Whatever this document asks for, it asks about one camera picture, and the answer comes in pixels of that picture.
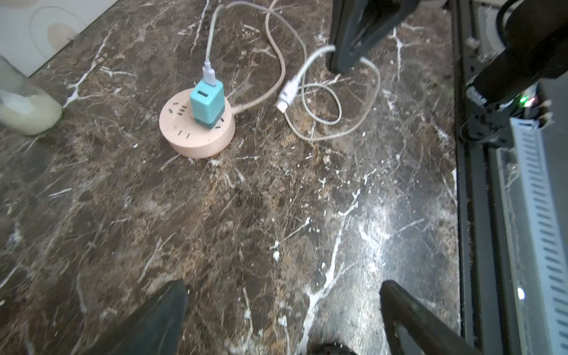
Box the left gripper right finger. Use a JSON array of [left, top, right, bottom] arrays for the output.
[[380, 280, 481, 354]]

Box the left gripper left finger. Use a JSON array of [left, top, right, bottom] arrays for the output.
[[85, 280, 188, 354]]

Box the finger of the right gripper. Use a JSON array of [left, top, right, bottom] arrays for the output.
[[326, 0, 419, 74]]

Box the white USB charging cable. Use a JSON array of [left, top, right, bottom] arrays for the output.
[[201, 0, 383, 143]]

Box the teal USB wall charger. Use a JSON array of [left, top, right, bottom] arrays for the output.
[[190, 79, 225, 130]]

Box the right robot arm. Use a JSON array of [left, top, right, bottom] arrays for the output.
[[326, 1, 567, 146]]

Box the pink round power strip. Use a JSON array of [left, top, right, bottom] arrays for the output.
[[158, 88, 236, 159]]

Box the glass bottle black pump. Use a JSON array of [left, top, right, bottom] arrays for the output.
[[1, 58, 64, 136]]

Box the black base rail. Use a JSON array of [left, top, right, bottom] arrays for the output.
[[448, 1, 522, 354]]

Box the power strip beige cord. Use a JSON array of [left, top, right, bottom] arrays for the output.
[[230, 0, 312, 115]]

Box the white slotted cable duct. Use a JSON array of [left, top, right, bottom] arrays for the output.
[[510, 118, 567, 354]]

